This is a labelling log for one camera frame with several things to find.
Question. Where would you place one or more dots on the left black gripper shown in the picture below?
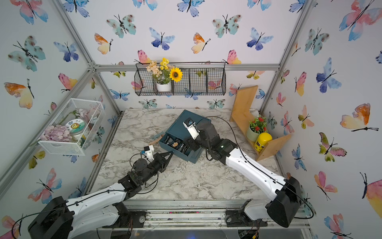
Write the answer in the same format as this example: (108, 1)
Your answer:
(160, 161)

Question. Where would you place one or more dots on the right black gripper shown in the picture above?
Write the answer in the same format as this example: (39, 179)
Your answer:
(191, 143)

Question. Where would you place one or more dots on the teal top drawer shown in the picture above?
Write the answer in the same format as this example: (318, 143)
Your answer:
(184, 152)

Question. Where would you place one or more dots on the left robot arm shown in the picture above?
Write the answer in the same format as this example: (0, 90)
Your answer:
(66, 219)

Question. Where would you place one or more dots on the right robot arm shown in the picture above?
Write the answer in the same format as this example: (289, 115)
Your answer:
(284, 195)

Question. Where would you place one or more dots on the teal drawer cabinet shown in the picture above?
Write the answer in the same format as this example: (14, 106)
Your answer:
(184, 127)

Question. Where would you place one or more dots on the small wooden dustpan brush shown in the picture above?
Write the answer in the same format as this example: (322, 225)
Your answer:
(156, 138)

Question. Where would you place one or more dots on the green pot red flowers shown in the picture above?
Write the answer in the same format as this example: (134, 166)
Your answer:
(256, 127)

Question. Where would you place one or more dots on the yellow canister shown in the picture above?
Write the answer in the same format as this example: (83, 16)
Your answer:
(262, 140)

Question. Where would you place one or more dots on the wooden zigzag shelf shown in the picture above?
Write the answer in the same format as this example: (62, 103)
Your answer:
(242, 116)

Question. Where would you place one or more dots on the white flower pot with sunflower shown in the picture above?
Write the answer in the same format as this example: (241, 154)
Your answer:
(164, 74)

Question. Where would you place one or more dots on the round green tin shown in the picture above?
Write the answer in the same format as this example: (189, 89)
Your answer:
(75, 126)

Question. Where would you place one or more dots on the pink artificial flowers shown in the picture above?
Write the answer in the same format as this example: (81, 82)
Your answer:
(56, 133)

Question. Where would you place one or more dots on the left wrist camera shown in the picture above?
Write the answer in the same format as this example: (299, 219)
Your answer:
(149, 152)

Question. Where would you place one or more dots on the black wire wall basket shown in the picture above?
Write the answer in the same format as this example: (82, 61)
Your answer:
(198, 79)

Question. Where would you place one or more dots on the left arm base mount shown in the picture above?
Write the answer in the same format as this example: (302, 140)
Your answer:
(128, 219)

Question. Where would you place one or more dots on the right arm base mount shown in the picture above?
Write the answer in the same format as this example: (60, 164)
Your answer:
(237, 218)

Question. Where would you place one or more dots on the white mesh wall basket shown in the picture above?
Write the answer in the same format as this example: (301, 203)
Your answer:
(92, 112)

